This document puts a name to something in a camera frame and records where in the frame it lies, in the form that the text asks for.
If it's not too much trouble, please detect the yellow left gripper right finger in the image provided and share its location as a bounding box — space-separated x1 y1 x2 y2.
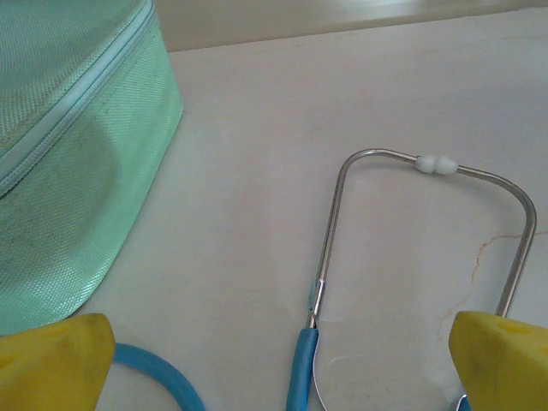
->
449 311 548 411

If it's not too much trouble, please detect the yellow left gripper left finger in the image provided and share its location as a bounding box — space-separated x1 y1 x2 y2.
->
0 313 116 411

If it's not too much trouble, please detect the blue stethoscope with metal earpieces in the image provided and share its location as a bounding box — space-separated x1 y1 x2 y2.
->
111 147 538 411

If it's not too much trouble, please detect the mint green zip case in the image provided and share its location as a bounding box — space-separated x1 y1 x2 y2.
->
0 0 186 337

